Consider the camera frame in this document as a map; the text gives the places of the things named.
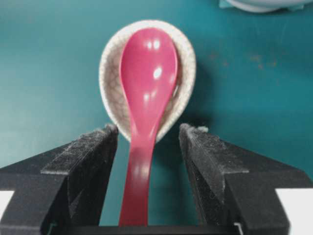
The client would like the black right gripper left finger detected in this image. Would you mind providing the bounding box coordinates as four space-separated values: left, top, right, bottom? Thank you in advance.
0 124 118 235

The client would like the red plastic spoon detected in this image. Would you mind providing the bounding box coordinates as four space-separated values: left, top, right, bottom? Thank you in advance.
119 27 178 227

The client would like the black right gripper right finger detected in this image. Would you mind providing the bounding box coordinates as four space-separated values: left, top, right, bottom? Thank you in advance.
179 123 313 235

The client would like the small crackle ceramic dish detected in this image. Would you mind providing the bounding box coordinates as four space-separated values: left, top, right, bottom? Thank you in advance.
99 20 196 142

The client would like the white bowl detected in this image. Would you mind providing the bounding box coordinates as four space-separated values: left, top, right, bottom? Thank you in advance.
225 0 313 13

